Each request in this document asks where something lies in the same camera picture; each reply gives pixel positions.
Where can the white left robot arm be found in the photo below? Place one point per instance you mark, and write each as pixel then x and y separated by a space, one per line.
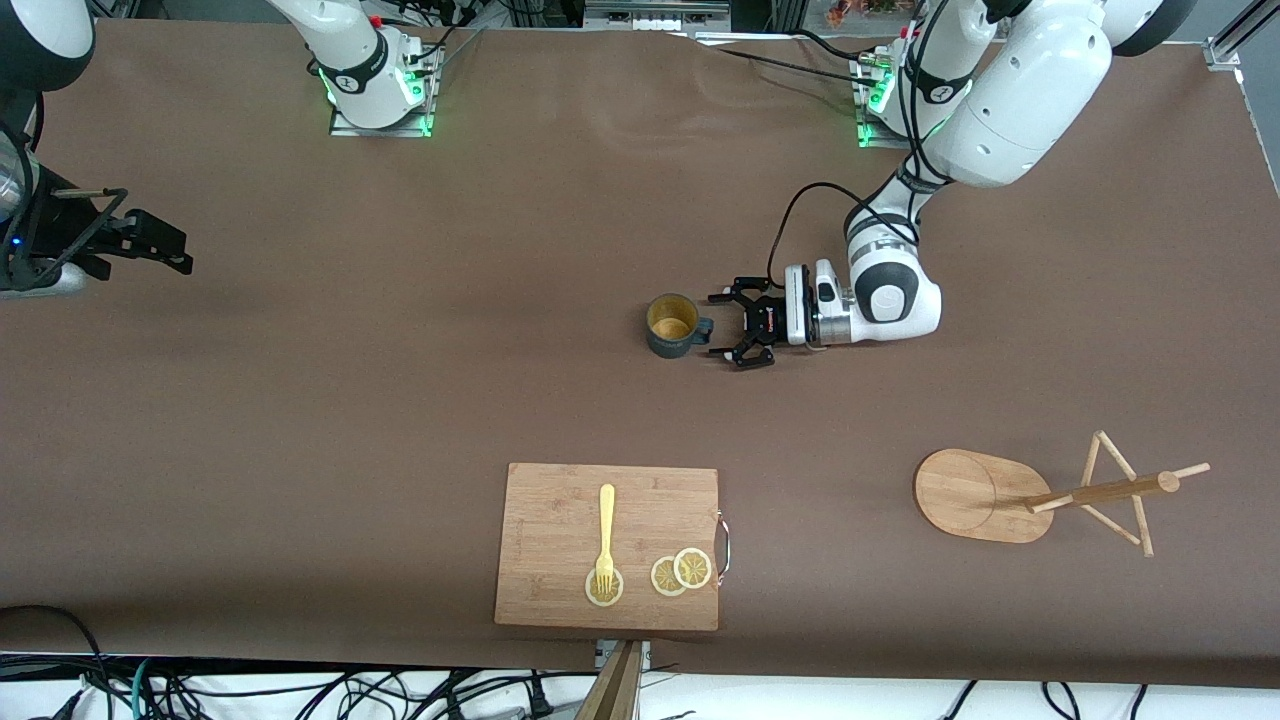
pixel 1030 90

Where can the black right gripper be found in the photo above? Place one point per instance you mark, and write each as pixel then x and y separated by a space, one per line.
pixel 112 239

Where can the aluminium frame profile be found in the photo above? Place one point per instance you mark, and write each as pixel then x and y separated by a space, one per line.
pixel 1230 40

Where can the wooden mug rack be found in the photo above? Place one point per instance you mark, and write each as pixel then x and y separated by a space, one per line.
pixel 975 495

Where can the lemon slice under fork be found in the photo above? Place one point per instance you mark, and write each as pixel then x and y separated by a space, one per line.
pixel 592 596

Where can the bamboo cutting board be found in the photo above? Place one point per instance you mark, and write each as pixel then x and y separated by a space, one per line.
pixel 560 540

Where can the yellow plastic fork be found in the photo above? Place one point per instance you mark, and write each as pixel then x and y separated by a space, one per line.
pixel 606 520

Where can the wooden beam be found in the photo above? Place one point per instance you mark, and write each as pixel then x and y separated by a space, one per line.
pixel 612 690

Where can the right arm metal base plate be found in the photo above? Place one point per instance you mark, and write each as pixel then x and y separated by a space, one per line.
pixel 345 128

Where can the black power plug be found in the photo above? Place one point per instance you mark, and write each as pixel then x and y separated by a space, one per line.
pixel 540 700

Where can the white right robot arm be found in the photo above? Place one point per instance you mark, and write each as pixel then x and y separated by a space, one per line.
pixel 350 60

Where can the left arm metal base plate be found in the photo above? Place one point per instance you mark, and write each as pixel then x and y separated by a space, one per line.
pixel 870 143

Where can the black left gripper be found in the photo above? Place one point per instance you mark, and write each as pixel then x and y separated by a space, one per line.
pixel 768 321

